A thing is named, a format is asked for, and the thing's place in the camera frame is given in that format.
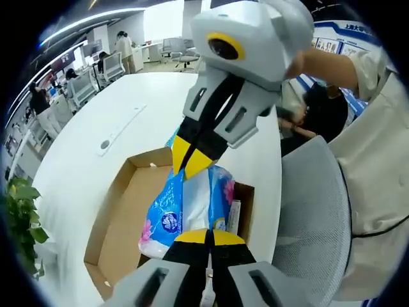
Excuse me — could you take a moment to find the blue white tissue pack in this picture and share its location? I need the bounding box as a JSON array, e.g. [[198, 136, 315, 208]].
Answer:
[[137, 164, 236, 260]]

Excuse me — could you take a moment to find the green plant in white pot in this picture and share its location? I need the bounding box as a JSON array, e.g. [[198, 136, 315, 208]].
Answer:
[[3, 177, 50, 283]]

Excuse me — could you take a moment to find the white office desk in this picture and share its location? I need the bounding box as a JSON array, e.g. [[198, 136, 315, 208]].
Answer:
[[132, 40, 162, 74]]

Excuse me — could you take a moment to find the white office chair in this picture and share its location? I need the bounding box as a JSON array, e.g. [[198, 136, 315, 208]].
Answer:
[[101, 52, 126, 83], [66, 70, 97, 108]]

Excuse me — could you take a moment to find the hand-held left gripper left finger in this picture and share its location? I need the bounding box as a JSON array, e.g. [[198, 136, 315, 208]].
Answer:
[[101, 228, 209, 307]]

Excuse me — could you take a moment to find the small white carton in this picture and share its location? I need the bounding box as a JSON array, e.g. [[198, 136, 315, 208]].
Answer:
[[227, 199, 243, 237]]

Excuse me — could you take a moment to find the grey mesh office chair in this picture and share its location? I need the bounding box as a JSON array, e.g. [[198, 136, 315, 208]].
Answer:
[[270, 136, 353, 303]]

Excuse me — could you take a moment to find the person in beige shirt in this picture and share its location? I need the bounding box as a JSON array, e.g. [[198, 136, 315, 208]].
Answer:
[[327, 44, 409, 303]]

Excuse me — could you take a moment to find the long white ceiling light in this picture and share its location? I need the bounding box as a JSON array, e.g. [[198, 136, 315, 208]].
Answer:
[[38, 1, 144, 49]]

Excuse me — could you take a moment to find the dark wall screen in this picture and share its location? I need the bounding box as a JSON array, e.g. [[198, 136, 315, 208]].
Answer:
[[50, 52, 76, 71]]

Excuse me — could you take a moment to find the blue white display board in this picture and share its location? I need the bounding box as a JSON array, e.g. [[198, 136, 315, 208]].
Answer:
[[295, 17, 378, 113]]

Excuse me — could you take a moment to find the brown cardboard shoe box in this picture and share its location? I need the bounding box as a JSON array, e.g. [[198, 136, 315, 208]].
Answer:
[[83, 147, 256, 303]]

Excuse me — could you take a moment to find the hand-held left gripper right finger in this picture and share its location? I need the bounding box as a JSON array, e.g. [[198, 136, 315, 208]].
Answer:
[[211, 228, 305, 307]]

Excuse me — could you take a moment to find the person's right hand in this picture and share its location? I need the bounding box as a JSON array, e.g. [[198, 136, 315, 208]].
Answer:
[[282, 50, 318, 81]]

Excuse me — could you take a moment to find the light grey swivel chair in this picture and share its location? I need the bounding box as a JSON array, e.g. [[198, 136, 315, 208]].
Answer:
[[171, 47, 203, 72], [159, 37, 189, 63]]

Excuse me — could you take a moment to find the thin black cable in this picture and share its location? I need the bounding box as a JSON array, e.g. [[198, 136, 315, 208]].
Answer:
[[338, 166, 409, 239]]

